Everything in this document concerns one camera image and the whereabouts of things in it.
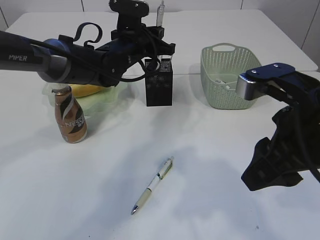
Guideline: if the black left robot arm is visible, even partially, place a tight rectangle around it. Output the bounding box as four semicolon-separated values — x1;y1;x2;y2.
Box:
0;22;176;88

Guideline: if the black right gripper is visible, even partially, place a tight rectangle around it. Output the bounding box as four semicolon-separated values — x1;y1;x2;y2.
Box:
241;72;320;192

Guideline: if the large white paper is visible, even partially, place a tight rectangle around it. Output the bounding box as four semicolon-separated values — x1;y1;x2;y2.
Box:
215;78;231;90

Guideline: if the green wavy glass plate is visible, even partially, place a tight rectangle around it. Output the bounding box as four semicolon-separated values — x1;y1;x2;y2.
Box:
41;81;131;116

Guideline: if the black mesh pen holder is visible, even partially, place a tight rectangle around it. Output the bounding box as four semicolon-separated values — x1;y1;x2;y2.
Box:
144;58;173;107

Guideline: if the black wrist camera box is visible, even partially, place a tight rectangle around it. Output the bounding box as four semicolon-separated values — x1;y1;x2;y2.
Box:
235;62;296;101

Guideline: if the green plastic woven basket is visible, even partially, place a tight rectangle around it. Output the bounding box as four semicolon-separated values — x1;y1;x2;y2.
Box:
200;43;261;110

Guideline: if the grey grip pen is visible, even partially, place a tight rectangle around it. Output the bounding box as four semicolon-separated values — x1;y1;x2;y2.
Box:
156;0;165;27

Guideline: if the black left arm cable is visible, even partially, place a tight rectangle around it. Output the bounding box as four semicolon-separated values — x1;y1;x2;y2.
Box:
29;21;162;83

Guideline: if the brown coffee drink bottle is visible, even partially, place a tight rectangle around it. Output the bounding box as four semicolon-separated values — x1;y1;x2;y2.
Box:
50;83;87;144

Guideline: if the cream grip pen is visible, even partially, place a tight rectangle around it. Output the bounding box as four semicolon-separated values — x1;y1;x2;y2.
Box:
131;156;175;216

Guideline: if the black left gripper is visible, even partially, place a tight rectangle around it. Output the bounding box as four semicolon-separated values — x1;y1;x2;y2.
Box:
110;23;176;58

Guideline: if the sugared bread roll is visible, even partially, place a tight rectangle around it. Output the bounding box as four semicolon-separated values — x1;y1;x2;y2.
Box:
69;84;104;98

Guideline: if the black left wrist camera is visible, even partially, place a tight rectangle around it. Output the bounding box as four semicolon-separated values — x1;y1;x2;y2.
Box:
108;0;150;32

